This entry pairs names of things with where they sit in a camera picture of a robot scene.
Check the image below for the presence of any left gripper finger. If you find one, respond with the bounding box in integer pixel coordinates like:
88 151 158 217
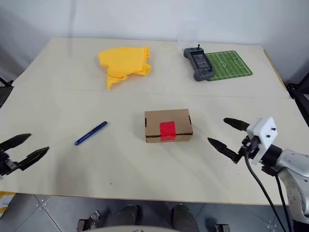
17 146 50 170
0 133 32 151

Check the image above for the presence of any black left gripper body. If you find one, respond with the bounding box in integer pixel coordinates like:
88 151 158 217
0 149 23 176

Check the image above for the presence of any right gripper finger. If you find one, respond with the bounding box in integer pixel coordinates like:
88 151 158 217
207 137 240 165
223 117 251 132

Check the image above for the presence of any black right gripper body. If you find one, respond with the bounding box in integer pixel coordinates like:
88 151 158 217
238 135 263 160

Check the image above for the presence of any blue pen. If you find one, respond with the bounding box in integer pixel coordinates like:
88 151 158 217
73 120 109 146

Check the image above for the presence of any brown cardboard box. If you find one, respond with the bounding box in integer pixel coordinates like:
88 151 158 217
144 108 194 144

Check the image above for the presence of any black metal stand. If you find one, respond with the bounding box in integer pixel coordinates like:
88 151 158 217
0 76 14 88

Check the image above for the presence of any green football field mat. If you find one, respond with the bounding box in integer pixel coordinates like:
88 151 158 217
205 50 253 82

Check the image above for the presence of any grey handheld remote controller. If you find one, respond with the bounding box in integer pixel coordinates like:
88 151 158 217
183 43 216 83

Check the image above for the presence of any dark rounded shape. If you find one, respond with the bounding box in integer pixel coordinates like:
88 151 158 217
171 203 199 231
112 203 142 229

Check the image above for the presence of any clear plastic container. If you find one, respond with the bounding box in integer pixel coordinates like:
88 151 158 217
177 21 197 52

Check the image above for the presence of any yellow cloth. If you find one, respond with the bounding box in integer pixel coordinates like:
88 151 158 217
98 46 152 90

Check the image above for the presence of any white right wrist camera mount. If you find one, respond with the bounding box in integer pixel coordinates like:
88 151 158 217
246 116 279 166

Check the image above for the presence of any black chair frame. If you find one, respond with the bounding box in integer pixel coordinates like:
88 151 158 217
285 81 309 127

